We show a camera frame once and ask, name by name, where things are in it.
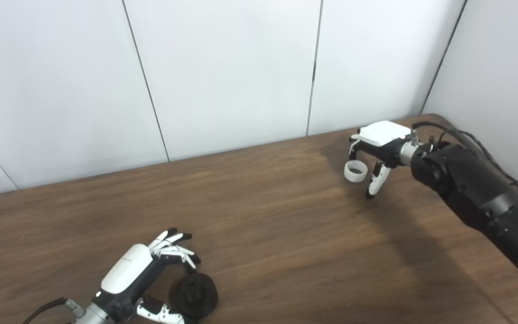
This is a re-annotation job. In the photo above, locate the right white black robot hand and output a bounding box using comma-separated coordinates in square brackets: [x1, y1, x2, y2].
[348, 121, 415, 199]

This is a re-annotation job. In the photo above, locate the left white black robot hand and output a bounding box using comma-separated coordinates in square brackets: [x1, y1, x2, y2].
[93, 228, 201, 324]

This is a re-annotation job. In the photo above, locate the white plastic ring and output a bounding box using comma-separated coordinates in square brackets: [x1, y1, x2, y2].
[344, 160, 368, 183]

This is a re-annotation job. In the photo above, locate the round black plastic part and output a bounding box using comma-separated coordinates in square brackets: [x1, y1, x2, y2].
[169, 273, 219, 320]

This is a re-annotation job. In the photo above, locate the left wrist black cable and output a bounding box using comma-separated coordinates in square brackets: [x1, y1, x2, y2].
[22, 297, 86, 324]

